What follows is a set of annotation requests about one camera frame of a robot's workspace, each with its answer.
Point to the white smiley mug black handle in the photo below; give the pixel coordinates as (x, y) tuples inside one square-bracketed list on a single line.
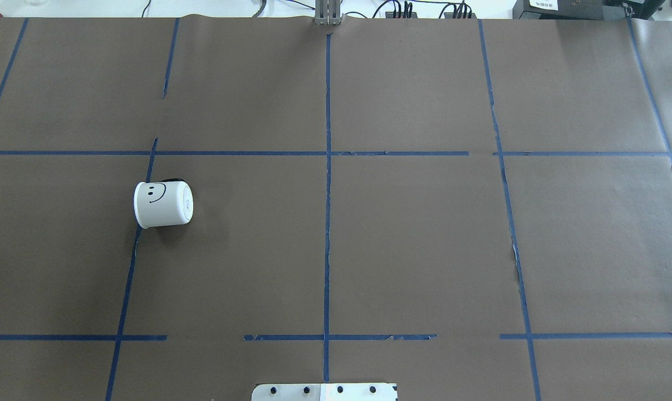
[(163, 203)]

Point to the brown paper table cover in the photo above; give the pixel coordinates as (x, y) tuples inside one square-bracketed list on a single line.
[(473, 210)]

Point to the black power strip left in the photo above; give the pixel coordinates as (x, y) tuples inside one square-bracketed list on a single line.
[(401, 10)]

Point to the black power strip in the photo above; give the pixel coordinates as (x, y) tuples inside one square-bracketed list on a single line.
[(459, 10), (401, 10)]

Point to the black power strip right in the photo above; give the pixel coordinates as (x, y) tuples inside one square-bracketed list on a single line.
[(459, 10)]

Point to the black equipment box with label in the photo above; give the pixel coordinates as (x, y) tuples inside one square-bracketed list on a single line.
[(585, 10)]

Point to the grey aluminium camera post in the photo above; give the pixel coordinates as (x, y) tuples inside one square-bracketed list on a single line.
[(328, 13)]

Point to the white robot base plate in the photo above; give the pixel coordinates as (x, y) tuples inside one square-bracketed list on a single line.
[(326, 391)]

